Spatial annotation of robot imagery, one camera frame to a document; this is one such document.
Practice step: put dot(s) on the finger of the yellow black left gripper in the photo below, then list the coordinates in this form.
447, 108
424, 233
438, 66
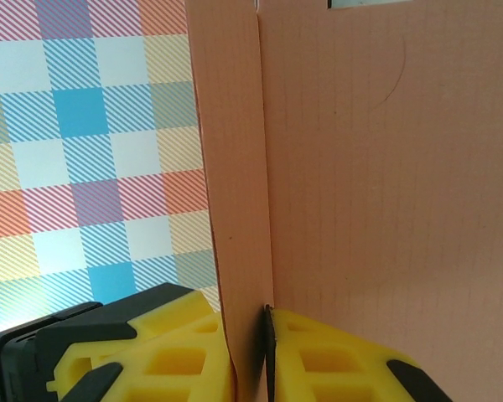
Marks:
167, 310

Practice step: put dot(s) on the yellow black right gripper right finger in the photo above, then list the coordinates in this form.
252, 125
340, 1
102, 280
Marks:
339, 368

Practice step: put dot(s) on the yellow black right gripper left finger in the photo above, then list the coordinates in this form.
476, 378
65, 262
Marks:
172, 368

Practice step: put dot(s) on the orange paper box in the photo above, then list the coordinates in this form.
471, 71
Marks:
360, 167

